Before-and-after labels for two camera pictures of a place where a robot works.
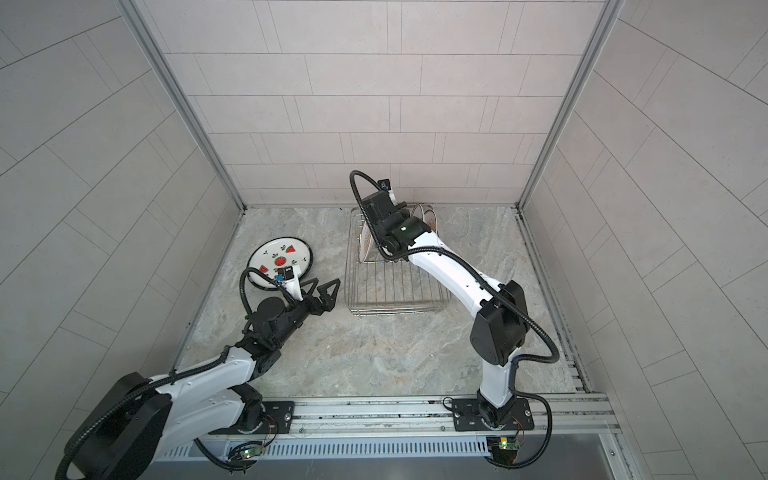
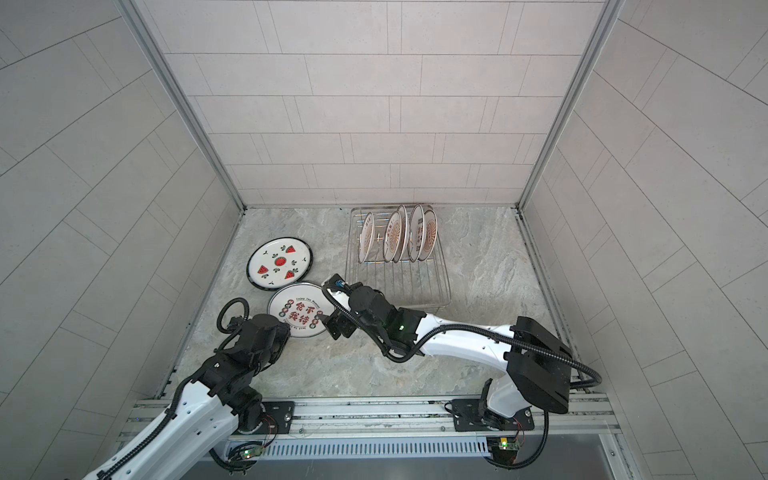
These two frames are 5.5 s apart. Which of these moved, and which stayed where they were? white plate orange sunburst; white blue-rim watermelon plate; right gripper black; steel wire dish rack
Moved: right gripper black
Stayed: white plate orange sunburst; steel wire dish rack; white blue-rim watermelon plate
